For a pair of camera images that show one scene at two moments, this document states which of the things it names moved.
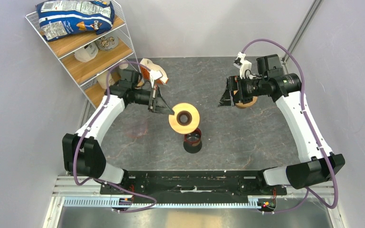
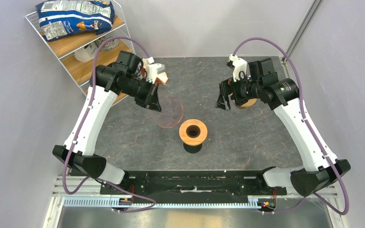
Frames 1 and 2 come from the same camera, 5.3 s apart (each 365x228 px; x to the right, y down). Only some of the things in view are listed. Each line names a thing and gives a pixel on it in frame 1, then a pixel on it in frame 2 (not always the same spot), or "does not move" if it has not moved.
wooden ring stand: x=241 y=105 does not move
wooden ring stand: x=193 y=116 -> x=193 y=132
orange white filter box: x=155 y=71 does not move
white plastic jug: x=87 y=53 does not move
